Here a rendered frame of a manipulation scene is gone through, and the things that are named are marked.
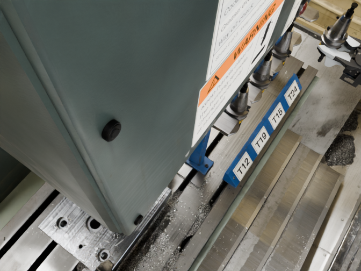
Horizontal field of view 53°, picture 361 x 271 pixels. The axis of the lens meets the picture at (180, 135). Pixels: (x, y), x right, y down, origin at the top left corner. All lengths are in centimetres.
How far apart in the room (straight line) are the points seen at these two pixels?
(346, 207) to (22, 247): 111
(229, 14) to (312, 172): 121
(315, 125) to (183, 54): 132
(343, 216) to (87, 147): 134
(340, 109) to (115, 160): 137
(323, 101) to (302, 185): 36
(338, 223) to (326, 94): 50
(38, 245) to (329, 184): 102
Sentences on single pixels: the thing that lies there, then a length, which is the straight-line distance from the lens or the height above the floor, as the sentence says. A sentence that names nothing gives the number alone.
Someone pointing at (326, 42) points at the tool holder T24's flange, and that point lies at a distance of 108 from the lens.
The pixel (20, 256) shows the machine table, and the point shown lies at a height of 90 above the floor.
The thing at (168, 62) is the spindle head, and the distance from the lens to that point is 20.
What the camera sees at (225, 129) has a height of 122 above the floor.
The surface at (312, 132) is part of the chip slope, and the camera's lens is 151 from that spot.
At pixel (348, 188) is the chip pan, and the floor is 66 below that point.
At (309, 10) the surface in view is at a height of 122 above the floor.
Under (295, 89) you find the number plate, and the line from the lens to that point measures 130.
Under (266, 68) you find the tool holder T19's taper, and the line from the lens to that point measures 90.
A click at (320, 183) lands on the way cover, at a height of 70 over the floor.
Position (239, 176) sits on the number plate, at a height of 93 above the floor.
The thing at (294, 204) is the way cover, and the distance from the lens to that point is 134.
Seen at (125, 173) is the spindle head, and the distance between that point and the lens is 24.
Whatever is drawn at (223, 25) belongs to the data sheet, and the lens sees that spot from 25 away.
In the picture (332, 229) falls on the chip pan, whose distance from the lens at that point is 144.
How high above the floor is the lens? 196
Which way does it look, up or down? 64 degrees down
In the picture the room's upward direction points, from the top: 4 degrees clockwise
